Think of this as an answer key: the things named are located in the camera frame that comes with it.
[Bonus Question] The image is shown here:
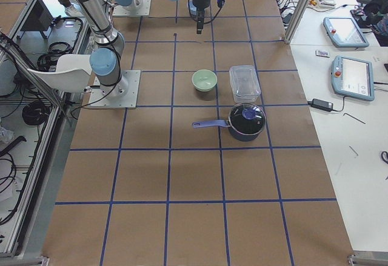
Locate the aluminium frame post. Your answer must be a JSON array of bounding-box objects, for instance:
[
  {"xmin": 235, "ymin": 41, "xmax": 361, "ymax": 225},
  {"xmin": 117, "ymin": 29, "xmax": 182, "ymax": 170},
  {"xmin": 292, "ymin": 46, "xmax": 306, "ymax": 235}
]
[{"xmin": 284, "ymin": 0, "xmax": 310, "ymax": 44}]

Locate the blue saucepan with handle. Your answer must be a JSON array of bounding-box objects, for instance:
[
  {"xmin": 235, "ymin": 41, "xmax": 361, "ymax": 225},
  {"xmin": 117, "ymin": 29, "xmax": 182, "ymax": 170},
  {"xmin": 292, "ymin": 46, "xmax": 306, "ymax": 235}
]
[{"xmin": 192, "ymin": 103, "xmax": 266, "ymax": 142}]

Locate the black power adapter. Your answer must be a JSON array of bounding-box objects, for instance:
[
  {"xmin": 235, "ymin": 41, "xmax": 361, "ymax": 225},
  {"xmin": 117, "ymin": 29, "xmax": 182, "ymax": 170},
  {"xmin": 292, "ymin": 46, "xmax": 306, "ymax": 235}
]
[{"xmin": 307, "ymin": 98, "xmax": 333, "ymax": 112}]

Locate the lower teach pendant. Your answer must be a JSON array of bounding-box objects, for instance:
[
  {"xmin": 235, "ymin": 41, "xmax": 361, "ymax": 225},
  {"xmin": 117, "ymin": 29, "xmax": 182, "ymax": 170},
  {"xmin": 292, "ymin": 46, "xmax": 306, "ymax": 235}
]
[{"xmin": 330, "ymin": 56, "xmax": 375, "ymax": 101}]

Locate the black allen key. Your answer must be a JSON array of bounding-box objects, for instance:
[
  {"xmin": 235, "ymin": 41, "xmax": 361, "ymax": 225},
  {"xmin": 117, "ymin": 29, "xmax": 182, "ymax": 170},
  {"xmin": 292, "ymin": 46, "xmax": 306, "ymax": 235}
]
[{"xmin": 343, "ymin": 113, "xmax": 366, "ymax": 125}]

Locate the green bowl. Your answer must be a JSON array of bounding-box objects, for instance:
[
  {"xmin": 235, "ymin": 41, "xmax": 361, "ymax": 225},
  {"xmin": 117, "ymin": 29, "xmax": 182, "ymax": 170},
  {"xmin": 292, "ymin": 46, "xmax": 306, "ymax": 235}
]
[{"xmin": 192, "ymin": 69, "xmax": 218, "ymax": 92}]

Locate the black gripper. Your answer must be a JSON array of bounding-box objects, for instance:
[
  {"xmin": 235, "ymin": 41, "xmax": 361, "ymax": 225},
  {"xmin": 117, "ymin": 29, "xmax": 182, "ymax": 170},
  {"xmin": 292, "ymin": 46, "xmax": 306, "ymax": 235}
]
[{"xmin": 196, "ymin": 8, "xmax": 204, "ymax": 35}]

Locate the glass pot lid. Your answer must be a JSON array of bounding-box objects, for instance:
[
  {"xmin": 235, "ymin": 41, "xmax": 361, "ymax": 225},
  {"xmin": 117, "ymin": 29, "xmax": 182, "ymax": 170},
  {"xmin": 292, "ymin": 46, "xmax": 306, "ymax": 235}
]
[{"xmin": 229, "ymin": 103, "xmax": 266, "ymax": 136}]

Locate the black coiled cable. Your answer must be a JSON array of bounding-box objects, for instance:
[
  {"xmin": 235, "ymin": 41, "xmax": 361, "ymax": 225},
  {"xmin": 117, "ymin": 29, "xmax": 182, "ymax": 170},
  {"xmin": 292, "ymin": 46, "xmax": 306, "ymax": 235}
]
[{"xmin": 22, "ymin": 99, "xmax": 49, "ymax": 127}]

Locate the teach pendant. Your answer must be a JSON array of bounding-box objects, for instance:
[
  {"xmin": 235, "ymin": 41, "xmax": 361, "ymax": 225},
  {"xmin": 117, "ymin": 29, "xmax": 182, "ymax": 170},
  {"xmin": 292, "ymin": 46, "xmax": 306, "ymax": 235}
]
[
  {"xmin": 330, "ymin": 56, "xmax": 375, "ymax": 101},
  {"xmin": 323, "ymin": 17, "xmax": 369, "ymax": 48}
]

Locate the upper teach pendant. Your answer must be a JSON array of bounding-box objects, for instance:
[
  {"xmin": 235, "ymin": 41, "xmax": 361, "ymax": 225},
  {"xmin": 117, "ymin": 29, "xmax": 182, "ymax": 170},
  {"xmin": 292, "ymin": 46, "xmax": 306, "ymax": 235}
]
[{"xmin": 323, "ymin": 17, "xmax": 369, "ymax": 48}]

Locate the white plastic chair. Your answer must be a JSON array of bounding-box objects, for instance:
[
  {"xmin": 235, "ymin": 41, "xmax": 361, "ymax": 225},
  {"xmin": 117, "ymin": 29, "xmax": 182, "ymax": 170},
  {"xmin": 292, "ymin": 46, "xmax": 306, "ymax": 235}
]
[{"xmin": 27, "ymin": 54, "xmax": 92, "ymax": 93}]

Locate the clear plastic container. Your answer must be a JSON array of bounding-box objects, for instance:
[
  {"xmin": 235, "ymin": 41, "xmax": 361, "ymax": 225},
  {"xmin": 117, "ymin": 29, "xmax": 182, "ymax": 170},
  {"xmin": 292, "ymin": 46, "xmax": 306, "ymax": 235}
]
[{"xmin": 229, "ymin": 65, "xmax": 261, "ymax": 103}]

